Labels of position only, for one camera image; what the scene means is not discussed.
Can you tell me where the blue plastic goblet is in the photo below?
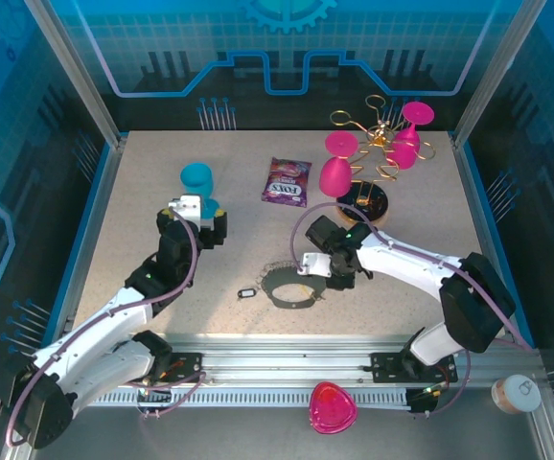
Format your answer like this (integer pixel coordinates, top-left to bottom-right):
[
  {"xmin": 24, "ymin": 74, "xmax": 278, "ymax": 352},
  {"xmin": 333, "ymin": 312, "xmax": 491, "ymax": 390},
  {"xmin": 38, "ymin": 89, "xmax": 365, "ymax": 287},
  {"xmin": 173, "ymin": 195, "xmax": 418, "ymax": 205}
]
[{"xmin": 179, "ymin": 162, "xmax": 224, "ymax": 224}]

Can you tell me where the purple Fox's candy bag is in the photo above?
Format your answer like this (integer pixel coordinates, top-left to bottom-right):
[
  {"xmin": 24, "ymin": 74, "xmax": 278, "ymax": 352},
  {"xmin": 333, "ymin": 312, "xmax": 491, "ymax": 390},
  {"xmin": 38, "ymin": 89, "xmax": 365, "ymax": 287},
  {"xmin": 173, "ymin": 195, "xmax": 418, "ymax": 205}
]
[{"xmin": 261, "ymin": 156, "xmax": 312, "ymax": 208}]

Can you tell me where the pink plastic goblet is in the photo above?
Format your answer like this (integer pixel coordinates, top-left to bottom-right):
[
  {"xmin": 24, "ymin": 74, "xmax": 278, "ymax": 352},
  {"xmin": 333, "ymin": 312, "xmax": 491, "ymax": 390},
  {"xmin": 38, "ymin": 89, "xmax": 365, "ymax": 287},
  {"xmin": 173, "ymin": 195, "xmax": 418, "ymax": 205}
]
[
  {"xmin": 318, "ymin": 132, "xmax": 358, "ymax": 196},
  {"xmin": 385, "ymin": 101, "xmax": 435, "ymax": 171}
]

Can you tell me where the pink heart-shaped bowl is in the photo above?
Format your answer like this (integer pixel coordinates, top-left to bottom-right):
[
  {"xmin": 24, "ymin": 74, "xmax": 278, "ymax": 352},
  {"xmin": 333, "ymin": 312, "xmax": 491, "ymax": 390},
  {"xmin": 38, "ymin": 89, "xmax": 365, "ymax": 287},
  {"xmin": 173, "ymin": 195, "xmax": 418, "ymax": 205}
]
[{"xmin": 308, "ymin": 381, "xmax": 358, "ymax": 436}]

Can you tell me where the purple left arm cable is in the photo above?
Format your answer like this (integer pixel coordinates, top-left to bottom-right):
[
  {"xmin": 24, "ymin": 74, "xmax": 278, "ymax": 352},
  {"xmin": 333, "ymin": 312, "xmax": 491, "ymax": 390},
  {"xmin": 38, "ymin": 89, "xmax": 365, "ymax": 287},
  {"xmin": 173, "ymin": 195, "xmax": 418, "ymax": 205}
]
[{"xmin": 6, "ymin": 205, "xmax": 206, "ymax": 447}]

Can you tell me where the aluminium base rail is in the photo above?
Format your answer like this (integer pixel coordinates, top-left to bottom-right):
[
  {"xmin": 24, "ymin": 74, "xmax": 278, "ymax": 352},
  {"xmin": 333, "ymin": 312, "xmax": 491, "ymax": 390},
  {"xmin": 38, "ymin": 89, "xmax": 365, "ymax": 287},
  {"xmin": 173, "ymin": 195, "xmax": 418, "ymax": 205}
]
[{"xmin": 113, "ymin": 333, "xmax": 544, "ymax": 390}]

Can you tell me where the gold wire glass rack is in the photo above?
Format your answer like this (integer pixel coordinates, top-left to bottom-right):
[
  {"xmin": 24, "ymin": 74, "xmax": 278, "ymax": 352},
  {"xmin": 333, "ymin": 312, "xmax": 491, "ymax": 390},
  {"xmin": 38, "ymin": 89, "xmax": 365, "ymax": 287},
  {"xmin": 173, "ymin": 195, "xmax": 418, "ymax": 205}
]
[{"xmin": 329, "ymin": 94, "xmax": 437, "ymax": 222}]

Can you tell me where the white slotted cable duct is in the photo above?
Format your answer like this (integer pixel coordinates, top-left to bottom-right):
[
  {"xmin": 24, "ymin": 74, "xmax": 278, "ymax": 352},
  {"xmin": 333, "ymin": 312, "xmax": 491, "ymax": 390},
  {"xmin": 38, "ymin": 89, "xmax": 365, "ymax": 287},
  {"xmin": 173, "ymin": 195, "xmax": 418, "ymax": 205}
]
[{"xmin": 87, "ymin": 386, "xmax": 431, "ymax": 408}]

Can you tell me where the aluminium frame post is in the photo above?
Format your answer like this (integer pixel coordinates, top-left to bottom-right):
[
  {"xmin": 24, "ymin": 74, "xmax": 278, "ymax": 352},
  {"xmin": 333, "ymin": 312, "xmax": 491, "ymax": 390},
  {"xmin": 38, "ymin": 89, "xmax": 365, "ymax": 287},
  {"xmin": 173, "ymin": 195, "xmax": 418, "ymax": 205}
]
[
  {"xmin": 451, "ymin": 0, "xmax": 549, "ymax": 150},
  {"xmin": 22, "ymin": 0, "xmax": 127, "ymax": 150}
]

